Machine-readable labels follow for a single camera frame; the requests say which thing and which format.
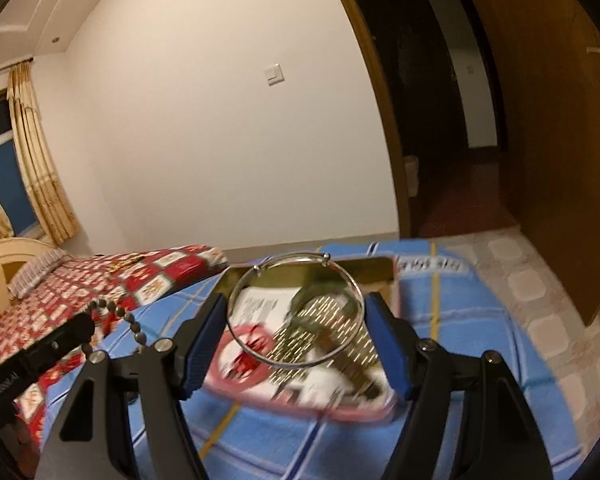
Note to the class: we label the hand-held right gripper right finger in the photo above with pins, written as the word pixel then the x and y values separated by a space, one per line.
pixel 387 345

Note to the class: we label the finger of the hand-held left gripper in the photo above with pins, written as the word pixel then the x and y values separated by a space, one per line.
pixel 72 332

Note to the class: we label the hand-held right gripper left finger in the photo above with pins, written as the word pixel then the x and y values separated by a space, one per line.
pixel 205 340

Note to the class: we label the pink bangle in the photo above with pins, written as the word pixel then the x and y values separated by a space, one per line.
pixel 220 360

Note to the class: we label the pink metal tin box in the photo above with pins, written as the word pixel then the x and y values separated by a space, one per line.
pixel 367 267

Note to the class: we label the green jade bangle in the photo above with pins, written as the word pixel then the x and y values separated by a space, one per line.
pixel 300 300

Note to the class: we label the silver bangle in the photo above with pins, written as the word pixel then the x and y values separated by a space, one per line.
pixel 280 260

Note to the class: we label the printed paper booklet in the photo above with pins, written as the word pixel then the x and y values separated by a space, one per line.
pixel 260 305

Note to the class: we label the striped pillow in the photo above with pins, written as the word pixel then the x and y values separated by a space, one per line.
pixel 37 270

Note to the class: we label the blue plaid cloth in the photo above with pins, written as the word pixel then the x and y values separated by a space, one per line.
pixel 455 320

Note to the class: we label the cream wooden headboard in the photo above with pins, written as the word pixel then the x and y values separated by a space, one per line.
pixel 10 260

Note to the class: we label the pale waste bin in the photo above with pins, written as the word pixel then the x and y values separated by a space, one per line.
pixel 412 175

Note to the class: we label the window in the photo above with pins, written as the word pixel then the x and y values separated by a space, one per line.
pixel 5 170

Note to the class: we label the brown wooden door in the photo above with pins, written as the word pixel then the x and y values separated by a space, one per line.
pixel 545 135

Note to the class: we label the wooden door frame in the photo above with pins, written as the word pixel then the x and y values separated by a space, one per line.
pixel 380 110

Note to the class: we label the white light switch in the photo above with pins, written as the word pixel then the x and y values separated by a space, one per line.
pixel 273 74

